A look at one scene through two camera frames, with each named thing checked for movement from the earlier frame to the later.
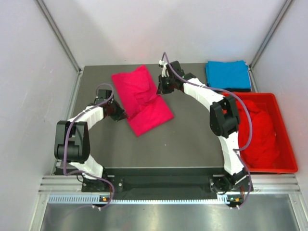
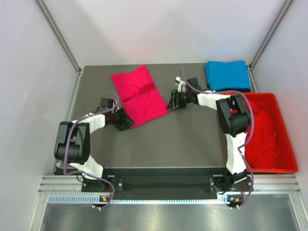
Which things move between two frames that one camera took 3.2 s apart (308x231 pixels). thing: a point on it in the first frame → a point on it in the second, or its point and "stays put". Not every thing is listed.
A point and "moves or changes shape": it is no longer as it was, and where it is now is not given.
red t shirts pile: [263, 152] stays put
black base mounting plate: [166, 183] stays put
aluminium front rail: [263, 185] stays put
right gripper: [161, 90] → [174, 104]
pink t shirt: [142, 103] moves or changes shape
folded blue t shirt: [231, 74] stays put
